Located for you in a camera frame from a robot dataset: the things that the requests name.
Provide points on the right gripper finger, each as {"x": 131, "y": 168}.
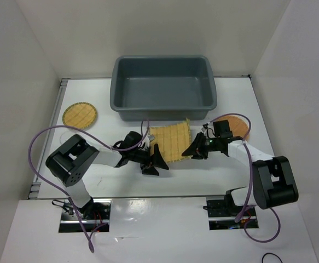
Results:
{"x": 194, "y": 149}
{"x": 198, "y": 157}

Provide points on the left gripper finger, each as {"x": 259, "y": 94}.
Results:
{"x": 157, "y": 159}
{"x": 150, "y": 171}

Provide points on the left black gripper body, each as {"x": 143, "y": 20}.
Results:
{"x": 142, "y": 156}

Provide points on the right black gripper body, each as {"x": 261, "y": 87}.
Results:
{"x": 210, "y": 144}

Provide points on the round orange woven tray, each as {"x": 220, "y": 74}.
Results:
{"x": 237, "y": 125}

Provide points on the square bamboo mat tray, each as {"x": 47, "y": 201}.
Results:
{"x": 172, "y": 140}

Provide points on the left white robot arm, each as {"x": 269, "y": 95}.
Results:
{"x": 72, "y": 159}

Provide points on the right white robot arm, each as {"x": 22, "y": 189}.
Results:
{"x": 271, "y": 182}

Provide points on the grey plastic bin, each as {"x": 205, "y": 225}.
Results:
{"x": 162, "y": 87}

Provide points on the round green-rimmed bamboo tray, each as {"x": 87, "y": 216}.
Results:
{"x": 80, "y": 115}

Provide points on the clear glass bowl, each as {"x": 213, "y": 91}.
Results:
{"x": 66, "y": 135}

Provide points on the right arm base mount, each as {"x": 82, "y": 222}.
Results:
{"x": 221, "y": 212}

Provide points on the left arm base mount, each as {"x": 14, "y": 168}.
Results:
{"x": 96, "y": 220}

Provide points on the aluminium table edge rail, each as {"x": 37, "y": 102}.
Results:
{"x": 53, "y": 121}

